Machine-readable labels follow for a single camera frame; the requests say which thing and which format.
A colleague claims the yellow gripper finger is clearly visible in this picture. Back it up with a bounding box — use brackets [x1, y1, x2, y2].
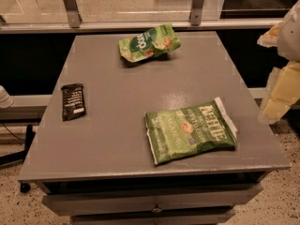
[257, 22, 281, 48]
[258, 61, 300, 125]

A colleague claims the green rice chip bag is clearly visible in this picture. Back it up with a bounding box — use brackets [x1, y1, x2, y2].
[119, 23, 181, 63]

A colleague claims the green jalapeno chip bag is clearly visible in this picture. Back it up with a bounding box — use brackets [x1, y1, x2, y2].
[145, 97, 237, 165]

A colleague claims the grey cabinet drawer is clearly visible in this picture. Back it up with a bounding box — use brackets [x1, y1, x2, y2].
[42, 183, 263, 216]

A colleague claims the black snack bar wrapper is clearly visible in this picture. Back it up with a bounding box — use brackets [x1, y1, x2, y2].
[61, 83, 86, 121]

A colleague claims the white object at left edge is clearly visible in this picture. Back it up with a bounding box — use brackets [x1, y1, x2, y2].
[0, 85, 13, 109]

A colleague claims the black chair base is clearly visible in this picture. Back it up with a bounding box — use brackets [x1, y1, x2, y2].
[0, 124, 36, 193]

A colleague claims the right metal rail bracket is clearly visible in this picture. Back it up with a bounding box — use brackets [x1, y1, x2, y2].
[189, 0, 204, 26]

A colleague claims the metal rail bracket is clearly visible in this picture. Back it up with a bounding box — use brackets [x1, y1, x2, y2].
[189, 0, 204, 26]
[63, 0, 82, 28]

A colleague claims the left metal rail bracket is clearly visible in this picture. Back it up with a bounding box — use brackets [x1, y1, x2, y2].
[63, 0, 82, 28]

